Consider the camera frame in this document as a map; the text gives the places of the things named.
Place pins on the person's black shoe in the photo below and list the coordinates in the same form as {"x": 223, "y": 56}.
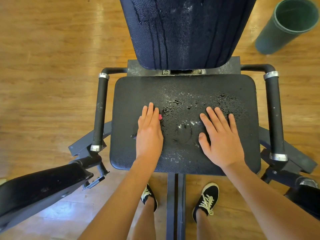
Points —
{"x": 148, "y": 195}
{"x": 206, "y": 200}

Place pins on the person's left hand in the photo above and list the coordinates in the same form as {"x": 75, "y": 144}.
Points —
{"x": 149, "y": 135}

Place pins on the person's left black shoe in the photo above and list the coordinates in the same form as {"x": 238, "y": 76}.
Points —
{"x": 148, "y": 195}

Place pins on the person's right leg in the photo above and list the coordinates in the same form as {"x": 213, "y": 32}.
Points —
{"x": 205, "y": 227}

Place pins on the person's left leg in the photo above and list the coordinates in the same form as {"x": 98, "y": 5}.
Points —
{"x": 145, "y": 222}

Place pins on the person's leg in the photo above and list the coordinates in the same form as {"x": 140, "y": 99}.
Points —
{"x": 205, "y": 227}
{"x": 145, "y": 222}

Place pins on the dark green plastic bucket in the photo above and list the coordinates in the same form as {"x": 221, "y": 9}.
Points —
{"x": 280, "y": 35}

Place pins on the person's right forearm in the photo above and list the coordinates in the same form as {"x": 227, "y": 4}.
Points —
{"x": 275, "y": 202}

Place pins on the person's left forearm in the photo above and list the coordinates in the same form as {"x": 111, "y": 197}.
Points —
{"x": 117, "y": 207}

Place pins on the person's right hand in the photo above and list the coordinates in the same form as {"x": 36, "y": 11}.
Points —
{"x": 222, "y": 142}

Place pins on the person's right black shoe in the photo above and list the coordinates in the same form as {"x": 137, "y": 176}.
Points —
{"x": 206, "y": 200}

